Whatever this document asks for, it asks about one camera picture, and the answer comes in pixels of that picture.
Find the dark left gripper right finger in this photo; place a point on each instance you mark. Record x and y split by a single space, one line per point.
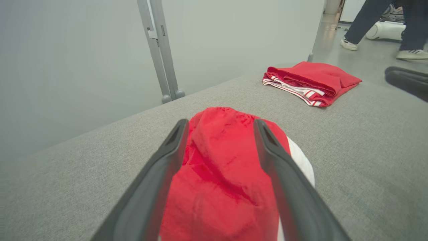
294 194

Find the grey fabric sofa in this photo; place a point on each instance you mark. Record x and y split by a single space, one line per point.
367 160

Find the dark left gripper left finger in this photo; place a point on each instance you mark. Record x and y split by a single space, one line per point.
150 194

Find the dark trouser leg white sneaker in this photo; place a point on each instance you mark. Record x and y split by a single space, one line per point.
366 20
413 30

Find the red shorts with white stripe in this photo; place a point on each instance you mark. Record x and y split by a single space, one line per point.
220 174

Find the red jersey with number print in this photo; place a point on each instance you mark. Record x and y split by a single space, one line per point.
314 78

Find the grey partition end post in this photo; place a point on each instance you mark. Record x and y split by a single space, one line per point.
317 30

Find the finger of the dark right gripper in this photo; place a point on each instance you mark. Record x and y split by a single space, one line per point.
409 82

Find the white rounded machine housing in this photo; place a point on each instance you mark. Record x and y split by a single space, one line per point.
386 30

